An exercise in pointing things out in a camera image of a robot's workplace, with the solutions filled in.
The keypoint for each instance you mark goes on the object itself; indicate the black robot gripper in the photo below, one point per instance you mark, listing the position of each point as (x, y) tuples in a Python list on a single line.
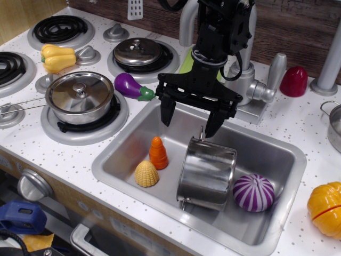
[(199, 88)]

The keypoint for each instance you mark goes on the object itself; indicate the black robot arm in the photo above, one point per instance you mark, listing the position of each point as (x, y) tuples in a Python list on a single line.
[(223, 30)]

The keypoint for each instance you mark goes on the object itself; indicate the overturned steel pot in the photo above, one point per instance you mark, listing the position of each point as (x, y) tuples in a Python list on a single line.
[(206, 175)]

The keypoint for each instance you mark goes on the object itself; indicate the silver toy sink basin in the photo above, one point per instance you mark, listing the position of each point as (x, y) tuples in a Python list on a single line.
[(245, 232)]

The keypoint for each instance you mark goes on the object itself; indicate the steel pot lid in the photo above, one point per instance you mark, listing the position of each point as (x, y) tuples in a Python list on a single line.
[(137, 52)]

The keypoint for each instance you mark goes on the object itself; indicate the steel pot with lid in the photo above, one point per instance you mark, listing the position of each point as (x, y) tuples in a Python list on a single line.
[(80, 98)]

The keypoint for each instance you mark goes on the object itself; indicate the steel pot at right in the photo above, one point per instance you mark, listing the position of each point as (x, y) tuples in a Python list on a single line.
[(334, 124)]

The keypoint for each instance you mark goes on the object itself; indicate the green cloth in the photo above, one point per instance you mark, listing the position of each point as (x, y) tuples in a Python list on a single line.
[(187, 63)]

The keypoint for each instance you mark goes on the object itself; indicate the orange toy carrot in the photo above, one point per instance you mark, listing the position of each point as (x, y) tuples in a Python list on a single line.
[(157, 154)]

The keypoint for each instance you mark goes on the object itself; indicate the silver toy faucet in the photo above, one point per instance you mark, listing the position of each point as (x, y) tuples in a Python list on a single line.
[(256, 95)]

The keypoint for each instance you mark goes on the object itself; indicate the purple toy eggplant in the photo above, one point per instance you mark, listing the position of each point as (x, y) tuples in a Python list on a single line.
[(129, 87)]

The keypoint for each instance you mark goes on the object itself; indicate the yellow toy corn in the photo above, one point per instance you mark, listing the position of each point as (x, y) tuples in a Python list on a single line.
[(146, 175)]

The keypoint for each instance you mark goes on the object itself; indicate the purple striped toy onion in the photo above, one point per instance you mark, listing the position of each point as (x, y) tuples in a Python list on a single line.
[(253, 193)]

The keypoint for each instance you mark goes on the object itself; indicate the red toy pepper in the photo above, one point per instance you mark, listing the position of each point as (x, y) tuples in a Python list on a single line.
[(294, 82)]

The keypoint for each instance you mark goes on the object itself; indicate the silver stove knob top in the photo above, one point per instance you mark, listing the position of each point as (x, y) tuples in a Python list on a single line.
[(116, 34)]

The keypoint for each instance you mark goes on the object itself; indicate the silver stove knob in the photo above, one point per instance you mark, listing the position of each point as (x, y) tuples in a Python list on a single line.
[(11, 115), (116, 34), (45, 81), (87, 56)]

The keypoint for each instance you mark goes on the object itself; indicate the silver stove knob middle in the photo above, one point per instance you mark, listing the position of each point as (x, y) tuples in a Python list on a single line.
[(87, 56)]

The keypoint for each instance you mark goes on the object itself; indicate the white slotted spatula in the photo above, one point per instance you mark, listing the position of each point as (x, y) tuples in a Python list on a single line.
[(135, 10)]

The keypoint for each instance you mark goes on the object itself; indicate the grey vertical pole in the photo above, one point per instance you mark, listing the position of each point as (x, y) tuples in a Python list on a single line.
[(325, 84)]

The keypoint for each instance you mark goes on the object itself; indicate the yellow toy bell pepper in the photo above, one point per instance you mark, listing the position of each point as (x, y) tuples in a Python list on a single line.
[(55, 58)]

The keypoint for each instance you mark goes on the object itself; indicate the silver stove knob left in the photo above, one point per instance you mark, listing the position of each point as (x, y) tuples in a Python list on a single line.
[(45, 81)]

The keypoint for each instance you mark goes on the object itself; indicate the black coil burner back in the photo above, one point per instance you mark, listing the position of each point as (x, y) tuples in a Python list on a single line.
[(57, 29)]

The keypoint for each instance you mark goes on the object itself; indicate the black coil burner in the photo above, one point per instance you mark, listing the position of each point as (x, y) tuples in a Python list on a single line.
[(12, 66), (57, 29)]

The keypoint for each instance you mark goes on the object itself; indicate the orange toy pumpkin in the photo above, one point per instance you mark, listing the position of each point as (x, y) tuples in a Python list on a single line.
[(324, 209)]

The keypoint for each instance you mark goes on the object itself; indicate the silver oven knob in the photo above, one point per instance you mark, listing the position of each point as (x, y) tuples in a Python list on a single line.
[(33, 187)]

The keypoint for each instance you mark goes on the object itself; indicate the silver stove knob lower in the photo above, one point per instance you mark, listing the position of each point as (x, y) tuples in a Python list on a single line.
[(11, 115)]

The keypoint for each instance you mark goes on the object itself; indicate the black coil burner left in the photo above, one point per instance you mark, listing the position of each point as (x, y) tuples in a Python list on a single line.
[(12, 66)]

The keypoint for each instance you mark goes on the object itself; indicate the blue clamp tool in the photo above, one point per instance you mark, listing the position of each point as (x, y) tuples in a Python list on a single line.
[(23, 218)]

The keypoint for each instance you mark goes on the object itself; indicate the silver oven door handle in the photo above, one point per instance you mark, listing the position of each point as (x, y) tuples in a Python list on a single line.
[(95, 241)]

